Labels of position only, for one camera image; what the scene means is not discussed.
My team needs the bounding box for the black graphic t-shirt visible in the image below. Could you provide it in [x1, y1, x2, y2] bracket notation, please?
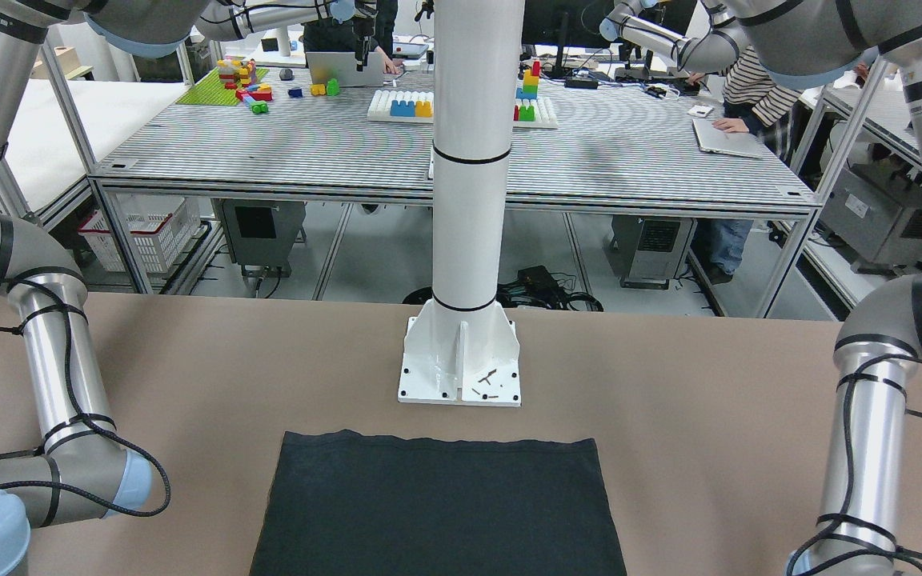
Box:
[250, 430, 627, 575]

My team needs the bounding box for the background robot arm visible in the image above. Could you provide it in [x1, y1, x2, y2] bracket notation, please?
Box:
[599, 1, 752, 74]

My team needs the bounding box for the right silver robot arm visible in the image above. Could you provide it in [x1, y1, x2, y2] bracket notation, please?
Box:
[0, 1, 207, 575]

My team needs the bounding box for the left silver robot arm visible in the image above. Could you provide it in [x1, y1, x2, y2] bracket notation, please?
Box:
[728, 1, 922, 575]

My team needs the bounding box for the white central robot column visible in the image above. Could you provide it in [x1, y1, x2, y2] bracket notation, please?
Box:
[398, 1, 524, 407]

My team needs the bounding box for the grey control box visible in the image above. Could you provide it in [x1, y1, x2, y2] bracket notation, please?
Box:
[212, 199, 305, 278]
[610, 215, 696, 290]

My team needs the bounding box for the striped aluminium work table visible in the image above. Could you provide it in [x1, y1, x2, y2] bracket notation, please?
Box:
[90, 81, 822, 318]

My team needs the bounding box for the white block tray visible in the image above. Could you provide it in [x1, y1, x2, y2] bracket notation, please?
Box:
[367, 89, 559, 129]

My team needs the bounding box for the open grey laptop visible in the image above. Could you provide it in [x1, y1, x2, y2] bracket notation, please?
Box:
[305, 51, 385, 87]

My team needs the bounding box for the silver laptop on table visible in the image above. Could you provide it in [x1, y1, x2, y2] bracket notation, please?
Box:
[692, 119, 766, 159]

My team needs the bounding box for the white plastic basket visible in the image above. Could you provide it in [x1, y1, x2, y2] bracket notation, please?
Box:
[78, 199, 201, 274]

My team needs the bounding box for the green lego baseplate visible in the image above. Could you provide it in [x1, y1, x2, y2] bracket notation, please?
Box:
[175, 68, 268, 106]

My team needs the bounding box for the person in striped shirt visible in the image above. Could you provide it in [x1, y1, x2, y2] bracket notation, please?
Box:
[694, 45, 801, 285]

